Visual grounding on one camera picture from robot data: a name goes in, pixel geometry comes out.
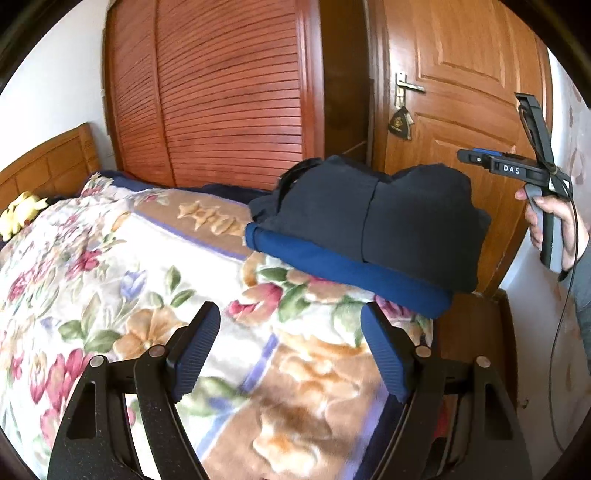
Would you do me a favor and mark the floral blanket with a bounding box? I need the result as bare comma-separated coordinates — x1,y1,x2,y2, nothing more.
0,173,435,480

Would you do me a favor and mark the folded blue garment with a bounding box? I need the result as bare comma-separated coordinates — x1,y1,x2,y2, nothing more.
244,222,455,319

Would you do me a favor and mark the wooden bed headboard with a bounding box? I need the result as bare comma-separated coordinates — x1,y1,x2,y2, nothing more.
0,122,102,204

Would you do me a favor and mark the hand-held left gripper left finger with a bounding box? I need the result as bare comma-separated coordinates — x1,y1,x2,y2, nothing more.
47,301,221,480

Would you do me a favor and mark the navy bed sheet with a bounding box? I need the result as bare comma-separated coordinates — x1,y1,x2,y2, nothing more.
99,170,278,195

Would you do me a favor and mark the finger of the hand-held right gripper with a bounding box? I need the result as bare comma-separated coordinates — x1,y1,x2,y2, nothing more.
457,147,500,167

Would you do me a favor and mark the dark hanging ornament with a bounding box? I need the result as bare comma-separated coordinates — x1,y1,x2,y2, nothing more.
387,105,415,139

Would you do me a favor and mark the yellow plush toy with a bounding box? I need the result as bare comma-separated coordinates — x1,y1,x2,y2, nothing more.
0,191,49,238

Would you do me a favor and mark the black cable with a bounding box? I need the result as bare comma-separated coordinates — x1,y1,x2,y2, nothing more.
517,104,578,455

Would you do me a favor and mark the black double-breasted coat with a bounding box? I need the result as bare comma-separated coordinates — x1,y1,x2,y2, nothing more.
249,156,492,292

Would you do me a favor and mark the metal door handle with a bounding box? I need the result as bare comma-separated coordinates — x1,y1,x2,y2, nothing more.
394,71,426,109

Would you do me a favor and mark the wooden door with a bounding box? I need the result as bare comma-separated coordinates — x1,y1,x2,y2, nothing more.
367,0,555,296

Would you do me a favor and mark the person's right forearm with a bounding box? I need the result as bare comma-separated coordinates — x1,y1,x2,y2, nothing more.
570,251,591,372

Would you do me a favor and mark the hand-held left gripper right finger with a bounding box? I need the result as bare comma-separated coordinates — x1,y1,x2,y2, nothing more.
361,301,534,480

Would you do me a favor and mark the wooden slatted wardrobe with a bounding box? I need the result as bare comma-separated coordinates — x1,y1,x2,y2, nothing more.
102,0,370,192

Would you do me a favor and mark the person's right hand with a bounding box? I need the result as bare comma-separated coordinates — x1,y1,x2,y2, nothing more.
515,185,591,273

